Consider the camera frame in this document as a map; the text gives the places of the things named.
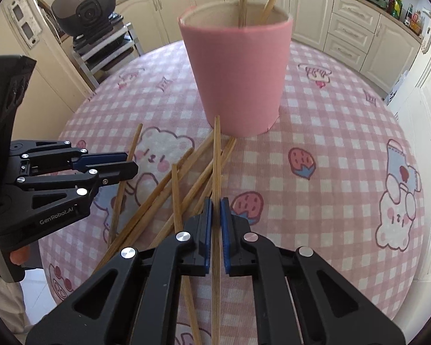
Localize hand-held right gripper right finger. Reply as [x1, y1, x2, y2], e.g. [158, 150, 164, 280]
[220, 198, 406, 345]

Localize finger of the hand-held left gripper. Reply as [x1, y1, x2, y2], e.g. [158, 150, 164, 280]
[9, 139, 128, 174]
[8, 161, 139, 223]

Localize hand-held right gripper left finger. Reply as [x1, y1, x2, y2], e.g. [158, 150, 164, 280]
[25, 198, 214, 345]

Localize group of wooden chopsticks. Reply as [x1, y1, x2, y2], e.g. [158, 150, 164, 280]
[93, 123, 238, 345]

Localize pink cup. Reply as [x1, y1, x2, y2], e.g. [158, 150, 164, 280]
[178, 3, 294, 138]

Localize person's left hand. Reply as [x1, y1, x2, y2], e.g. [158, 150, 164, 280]
[9, 246, 31, 267]

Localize cream tall cabinet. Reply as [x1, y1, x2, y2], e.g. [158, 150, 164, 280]
[2, 0, 94, 116]

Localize metal rack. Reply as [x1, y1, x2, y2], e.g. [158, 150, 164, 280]
[71, 12, 142, 90]

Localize pink checked tablecloth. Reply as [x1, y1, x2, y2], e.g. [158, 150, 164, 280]
[38, 39, 426, 345]

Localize person's white clothing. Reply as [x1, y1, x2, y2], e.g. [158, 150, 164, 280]
[0, 269, 26, 333]

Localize white door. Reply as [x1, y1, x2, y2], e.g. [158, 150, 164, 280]
[388, 25, 431, 284]

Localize cream kitchen cabinets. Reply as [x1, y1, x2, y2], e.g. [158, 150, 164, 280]
[115, 0, 422, 92]

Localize orange bottle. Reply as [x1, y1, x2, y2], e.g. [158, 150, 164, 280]
[410, 10, 426, 36]

